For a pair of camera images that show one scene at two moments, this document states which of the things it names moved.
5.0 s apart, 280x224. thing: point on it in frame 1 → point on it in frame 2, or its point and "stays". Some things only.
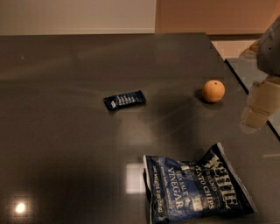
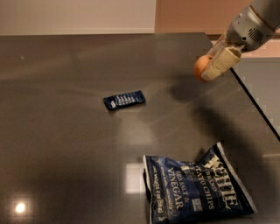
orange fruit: (213, 90) → (200, 63)
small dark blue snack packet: (124, 100) stays
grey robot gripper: (269, 53) → (244, 31)
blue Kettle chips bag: (183, 192) stays
